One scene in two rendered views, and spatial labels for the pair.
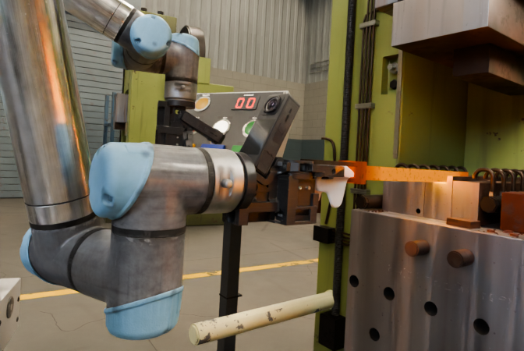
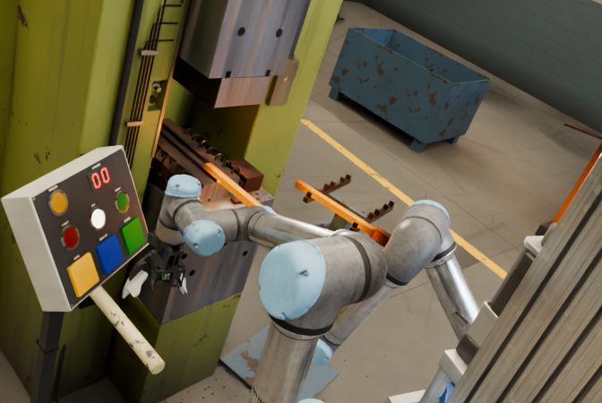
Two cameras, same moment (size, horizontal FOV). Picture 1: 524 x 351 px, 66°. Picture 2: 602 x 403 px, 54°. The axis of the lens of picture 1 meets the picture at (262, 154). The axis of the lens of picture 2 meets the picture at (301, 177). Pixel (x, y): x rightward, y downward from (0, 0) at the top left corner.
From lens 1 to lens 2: 195 cm
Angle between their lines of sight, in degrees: 106
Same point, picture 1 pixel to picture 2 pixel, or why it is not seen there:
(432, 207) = (216, 195)
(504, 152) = not seen: hidden behind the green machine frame
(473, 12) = (260, 95)
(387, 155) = (145, 156)
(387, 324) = (200, 264)
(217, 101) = (72, 190)
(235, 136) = (114, 218)
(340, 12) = (113, 27)
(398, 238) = not seen: hidden behind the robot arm
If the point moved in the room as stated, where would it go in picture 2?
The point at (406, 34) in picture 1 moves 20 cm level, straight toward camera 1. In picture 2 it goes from (225, 101) to (288, 125)
